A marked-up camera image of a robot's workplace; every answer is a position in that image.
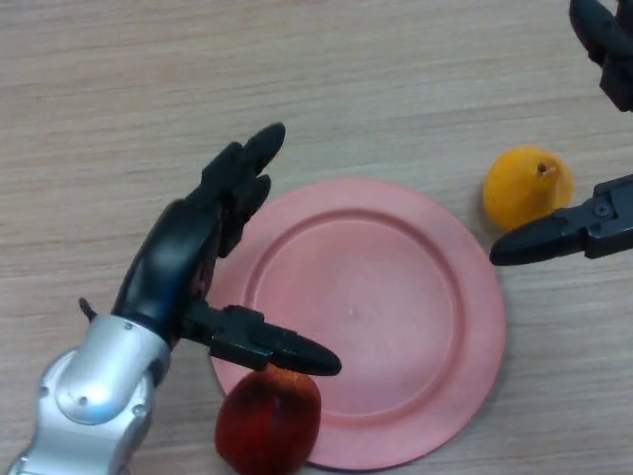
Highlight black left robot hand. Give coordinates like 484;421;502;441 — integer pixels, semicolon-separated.
111;122;343;377

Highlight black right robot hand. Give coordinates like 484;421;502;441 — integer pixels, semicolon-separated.
489;0;633;267

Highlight red apple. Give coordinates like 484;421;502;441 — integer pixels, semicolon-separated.
215;367;322;475

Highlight pink round plate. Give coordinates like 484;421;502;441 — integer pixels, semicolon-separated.
207;178;508;470

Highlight yellow pear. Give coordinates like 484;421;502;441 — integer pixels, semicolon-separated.
483;144;576;232

